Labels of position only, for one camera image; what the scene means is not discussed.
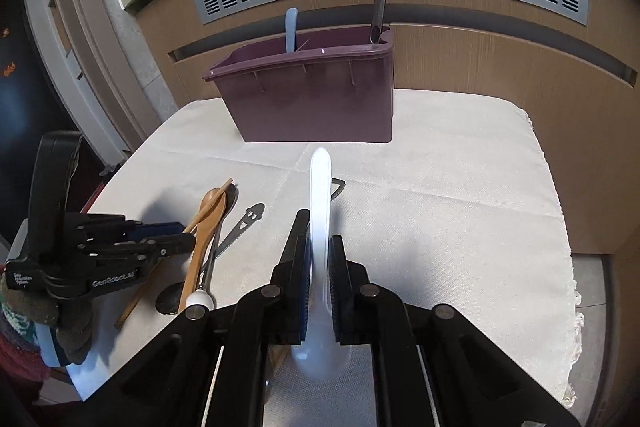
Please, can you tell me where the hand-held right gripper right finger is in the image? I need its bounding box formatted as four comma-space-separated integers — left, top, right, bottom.
327, 234, 583, 427

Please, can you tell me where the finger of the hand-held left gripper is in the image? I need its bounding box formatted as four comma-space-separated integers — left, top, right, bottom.
67, 214, 185, 242
82, 234, 197, 269

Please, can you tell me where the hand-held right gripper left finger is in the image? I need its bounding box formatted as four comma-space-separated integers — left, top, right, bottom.
80, 208, 313, 427

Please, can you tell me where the wooden chopstick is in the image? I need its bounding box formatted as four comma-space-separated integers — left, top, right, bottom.
115, 178, 234, 329

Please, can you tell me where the metal spoon with white ball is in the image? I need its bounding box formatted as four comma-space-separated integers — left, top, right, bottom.
186, 183, 239, 310

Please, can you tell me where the wooden spoon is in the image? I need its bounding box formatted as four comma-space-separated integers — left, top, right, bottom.
179, 188, 223, 308

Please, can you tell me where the metal spoon with smiley handle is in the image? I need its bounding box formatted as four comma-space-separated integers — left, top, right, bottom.
156, 203, 266, 314

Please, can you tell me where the white plastic spoon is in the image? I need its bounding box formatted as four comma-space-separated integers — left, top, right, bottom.
291, 147, 351, 380

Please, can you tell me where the purple plastic utensil holder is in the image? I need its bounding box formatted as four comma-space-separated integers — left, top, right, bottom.
202, 27, 396, 144

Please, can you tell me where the person's left forearm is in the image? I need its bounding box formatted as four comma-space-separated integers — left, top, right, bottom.
0, 302, 51, 408

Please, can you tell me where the person's left hand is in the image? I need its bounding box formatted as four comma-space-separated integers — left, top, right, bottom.
2, 291, 98, 367

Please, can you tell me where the black door with stickers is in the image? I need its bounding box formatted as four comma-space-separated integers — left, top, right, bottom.
0, 0, 101, 188

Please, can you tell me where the white tablecloth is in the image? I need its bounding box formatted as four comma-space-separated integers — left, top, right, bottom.
65, 99, 586, 427

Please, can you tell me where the light blue spoon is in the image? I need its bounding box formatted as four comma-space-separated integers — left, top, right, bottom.
285, 8, 301, 54

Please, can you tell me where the wooden cabinet front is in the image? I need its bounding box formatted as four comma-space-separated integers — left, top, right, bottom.
125, 0, 640, 258

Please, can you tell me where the brown door frame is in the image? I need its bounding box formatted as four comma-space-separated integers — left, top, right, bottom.
22, 0, 166, 168

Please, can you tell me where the dark metal utensil handle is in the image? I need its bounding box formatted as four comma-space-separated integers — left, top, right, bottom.
369, 0, 388, 44

